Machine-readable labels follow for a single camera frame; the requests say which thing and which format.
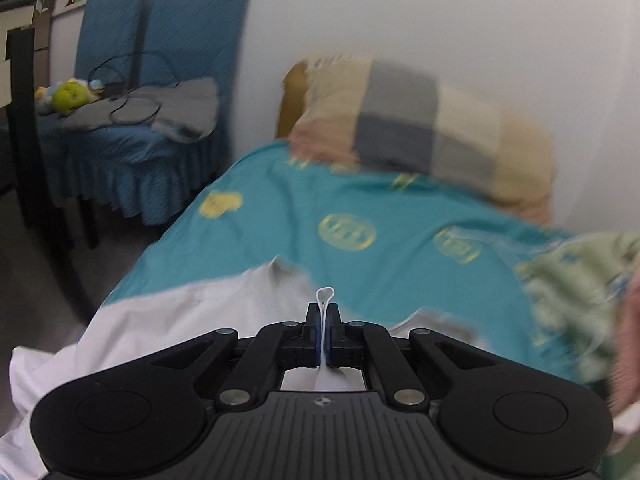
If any white desk with black legs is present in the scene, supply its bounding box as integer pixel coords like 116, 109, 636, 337
0, 0, 76, 321

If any checkered pillow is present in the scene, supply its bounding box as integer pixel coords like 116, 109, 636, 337
275, 60, 557, 226

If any black cable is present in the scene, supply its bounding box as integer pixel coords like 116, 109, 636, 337
87, 52, 176, 126

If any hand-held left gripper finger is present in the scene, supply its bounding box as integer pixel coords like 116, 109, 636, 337
150, 302, 323, 408
324, 302, 493, 408

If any yellow-green plush toy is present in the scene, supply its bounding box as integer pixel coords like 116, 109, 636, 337
35, 77, 106, 116

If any grey cloth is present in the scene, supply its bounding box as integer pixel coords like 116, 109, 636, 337
60, 77, 221, 143

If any teal patterned bed sheet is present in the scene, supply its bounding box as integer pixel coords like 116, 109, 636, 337
102, 140, 618, 391

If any green plush blanket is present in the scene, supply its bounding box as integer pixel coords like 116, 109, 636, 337
517, 232, 640, 386

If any white garment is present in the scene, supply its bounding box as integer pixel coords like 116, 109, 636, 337
0, 256, 488, 480

